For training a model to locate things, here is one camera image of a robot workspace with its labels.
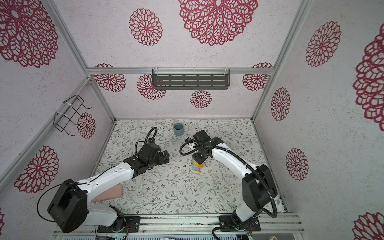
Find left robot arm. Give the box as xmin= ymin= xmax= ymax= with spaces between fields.
xmin=47 ymin=143 xmax=170 ymax=233

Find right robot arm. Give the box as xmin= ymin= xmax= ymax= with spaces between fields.
xmin=185 ymin=130 xmax=278 ymax=224

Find pink flat block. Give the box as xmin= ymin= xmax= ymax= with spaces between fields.
xmin=92 ymin=184 xmax=123 ymax=203

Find teal cup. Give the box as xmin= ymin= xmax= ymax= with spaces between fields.
xmin=173 ymin=123 xmax=185 ymax=137

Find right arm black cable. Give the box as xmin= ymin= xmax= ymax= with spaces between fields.
xmin=179 ymin=140 xmax=278 ymax=240

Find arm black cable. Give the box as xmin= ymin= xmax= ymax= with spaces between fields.
xmin=179 ymin=140 xmax=278 ymax=240
xmin=36 ymin=126 xmax=159 ymax=224

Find grey wall shelf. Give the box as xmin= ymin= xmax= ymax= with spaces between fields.
xmin=152 ymin=69 xmax=231 ymax=90

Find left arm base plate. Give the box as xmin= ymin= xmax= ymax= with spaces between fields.
xmin=97 ymin=216 xmax=141 ymax=234

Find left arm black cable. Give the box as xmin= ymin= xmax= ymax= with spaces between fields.
xmin=36 ymin=126 xmax=159 ymax=224

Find black wire rack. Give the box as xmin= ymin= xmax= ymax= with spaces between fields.
xmin=53 ymin=94 xmax=91 ymax=137

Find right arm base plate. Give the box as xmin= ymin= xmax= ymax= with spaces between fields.
xmin=219 ymin=215 xmax=261 ymax=232

